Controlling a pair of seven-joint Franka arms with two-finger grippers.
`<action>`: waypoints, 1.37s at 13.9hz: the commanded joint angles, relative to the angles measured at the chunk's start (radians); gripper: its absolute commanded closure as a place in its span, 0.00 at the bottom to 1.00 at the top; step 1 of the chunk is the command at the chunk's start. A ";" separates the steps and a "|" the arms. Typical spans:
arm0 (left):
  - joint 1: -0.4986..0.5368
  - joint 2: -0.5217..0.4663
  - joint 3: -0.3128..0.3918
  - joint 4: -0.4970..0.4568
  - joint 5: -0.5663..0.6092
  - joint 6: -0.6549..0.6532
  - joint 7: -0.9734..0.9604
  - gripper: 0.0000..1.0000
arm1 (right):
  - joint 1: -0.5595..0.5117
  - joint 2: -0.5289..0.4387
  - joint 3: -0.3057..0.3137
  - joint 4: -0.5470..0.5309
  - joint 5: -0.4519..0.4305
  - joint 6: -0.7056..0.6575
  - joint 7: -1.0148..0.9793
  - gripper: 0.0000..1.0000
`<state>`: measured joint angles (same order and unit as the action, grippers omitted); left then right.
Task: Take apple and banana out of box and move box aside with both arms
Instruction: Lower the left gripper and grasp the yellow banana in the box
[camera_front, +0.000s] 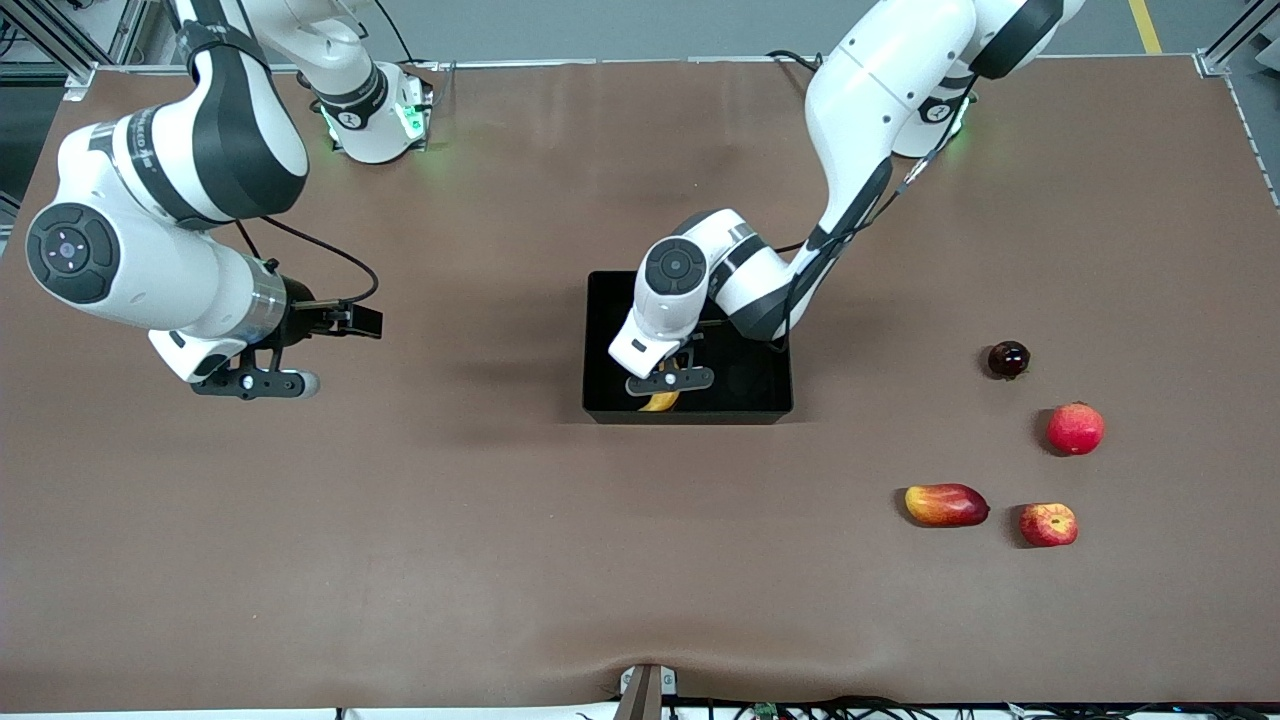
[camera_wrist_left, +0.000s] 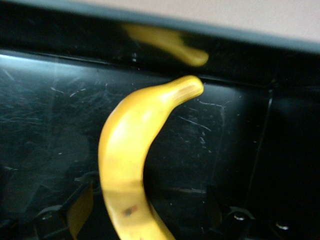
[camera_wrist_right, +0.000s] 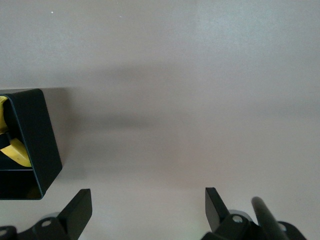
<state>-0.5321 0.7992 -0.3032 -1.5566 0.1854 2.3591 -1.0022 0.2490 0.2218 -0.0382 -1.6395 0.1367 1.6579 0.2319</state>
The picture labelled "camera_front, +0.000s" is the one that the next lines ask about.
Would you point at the yellow banana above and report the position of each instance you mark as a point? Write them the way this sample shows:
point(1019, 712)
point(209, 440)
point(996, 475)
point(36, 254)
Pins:
point(660, 402)

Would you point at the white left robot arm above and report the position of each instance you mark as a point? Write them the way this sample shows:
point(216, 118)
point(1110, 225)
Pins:
point(870, 90)

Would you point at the red yellow mango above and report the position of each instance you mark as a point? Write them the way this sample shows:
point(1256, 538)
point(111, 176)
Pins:
point(945, 505)

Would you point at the red yellow apple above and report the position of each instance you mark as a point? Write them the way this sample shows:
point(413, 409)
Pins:
point(1048, 525)

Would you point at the black plastic box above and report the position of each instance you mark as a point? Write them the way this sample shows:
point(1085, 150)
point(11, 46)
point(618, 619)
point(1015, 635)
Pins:
point(750, 385)

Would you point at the metal table edge bracket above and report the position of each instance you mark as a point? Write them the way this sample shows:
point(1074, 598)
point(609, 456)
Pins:
point(645, 695)

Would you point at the small green circuit board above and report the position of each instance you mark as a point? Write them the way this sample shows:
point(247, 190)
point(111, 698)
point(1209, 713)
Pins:
point(765, 710)

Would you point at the aluminium frame profile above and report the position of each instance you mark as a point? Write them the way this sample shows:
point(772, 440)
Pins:
point(80, 78)
point(1215, 62)

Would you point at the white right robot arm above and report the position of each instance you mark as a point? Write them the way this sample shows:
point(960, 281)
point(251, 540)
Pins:
point(190, 150)

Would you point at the brown table mat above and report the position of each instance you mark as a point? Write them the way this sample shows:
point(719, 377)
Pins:
point(600, 550)

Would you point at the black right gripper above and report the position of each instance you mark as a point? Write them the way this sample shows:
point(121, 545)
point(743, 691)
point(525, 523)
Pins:
point(301, 318)

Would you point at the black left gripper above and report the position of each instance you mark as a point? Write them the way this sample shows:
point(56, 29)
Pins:
point(699, 349)

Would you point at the dark purple plum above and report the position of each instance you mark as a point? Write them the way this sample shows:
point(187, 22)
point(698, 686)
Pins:
point(1008, 360)

